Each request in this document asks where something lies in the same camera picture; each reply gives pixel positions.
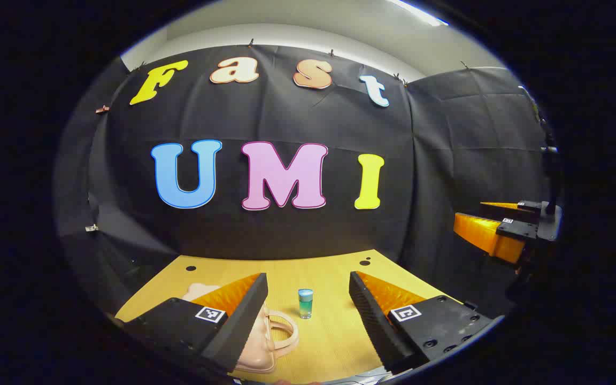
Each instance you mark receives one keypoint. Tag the blue green skin care bottle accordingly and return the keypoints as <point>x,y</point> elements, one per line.
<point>305,305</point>

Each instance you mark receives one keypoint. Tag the black backdrop cloth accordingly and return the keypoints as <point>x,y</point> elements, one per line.
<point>286,117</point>

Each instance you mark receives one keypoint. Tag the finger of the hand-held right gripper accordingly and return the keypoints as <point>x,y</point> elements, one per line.
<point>522,211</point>
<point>516,230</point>

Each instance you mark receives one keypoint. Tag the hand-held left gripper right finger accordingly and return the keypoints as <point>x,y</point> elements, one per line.
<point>375,321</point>

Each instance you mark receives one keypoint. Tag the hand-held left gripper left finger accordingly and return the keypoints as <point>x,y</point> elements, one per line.
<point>244,321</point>

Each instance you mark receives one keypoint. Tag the pink suitcase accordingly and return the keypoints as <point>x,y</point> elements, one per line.
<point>262,347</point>

